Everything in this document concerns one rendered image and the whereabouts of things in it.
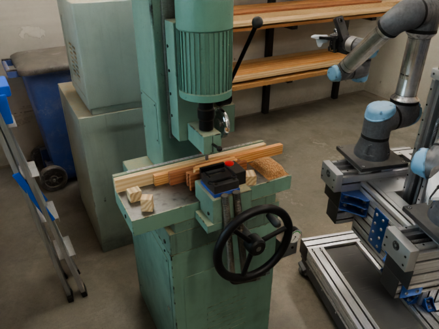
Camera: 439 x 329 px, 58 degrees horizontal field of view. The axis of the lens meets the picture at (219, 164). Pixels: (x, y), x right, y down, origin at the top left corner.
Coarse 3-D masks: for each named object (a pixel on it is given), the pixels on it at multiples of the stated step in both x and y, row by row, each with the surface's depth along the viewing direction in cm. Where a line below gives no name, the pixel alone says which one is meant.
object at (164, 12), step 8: (160, 0) 129; (168, 0) 129; (168, 8) 130; (168, 16) 132; (168, 80) 142; (168, 88) 143; (168, 96) 144; (168, 104) 146; (168, 112) 148; (168, 120) 150
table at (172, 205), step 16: (288, 176) 144; (144, 192) 135; (160, 192) 135; (176, 192) 135; (192, 192) 135; (256, 192) 140; (272, 192) 144; (128, 208) 126; (160, 208) 126; (176, 208) 127; (192, 208) 130; (128, 224) 127; (144, 224) 123; (160, 224) 126; (208, 224) 124
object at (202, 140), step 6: (192, 126) 141; (198, 126) 141; (192, 132) 141; (198, 132) 137; (204, 132) 137; (210, 132) 137; (216, 132) 137; (192, 138) 143; (198, 138) 138; (204, 138) 134; (210, 138) 135; (216, 138) 136; (198, 144) 139; (204, 144) 135; (210, 144) 136; (216, 144) 137; (204, 150) 136; (210, 150) 137; (216, 150) 138
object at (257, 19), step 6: (258, 18) 119; (252, 24) 120; (258, 24) 119; (252, 30) 122; (252, 36) 124; (246, 42) 127; (246, 48) 129; (240, 54) 132; (240, 60) 134; (234, 72) 139; (216, 102) 153; (222, 102) 150; (228, 102) 151
